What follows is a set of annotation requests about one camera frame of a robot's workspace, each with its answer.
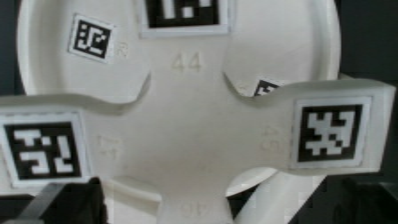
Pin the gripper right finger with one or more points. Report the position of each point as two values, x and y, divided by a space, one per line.
352 201

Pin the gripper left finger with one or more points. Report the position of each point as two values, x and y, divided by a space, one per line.
68 204

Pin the white cross-shaped table base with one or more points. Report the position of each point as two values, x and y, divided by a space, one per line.
338 139

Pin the white round table top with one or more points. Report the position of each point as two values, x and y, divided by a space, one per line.
182 70

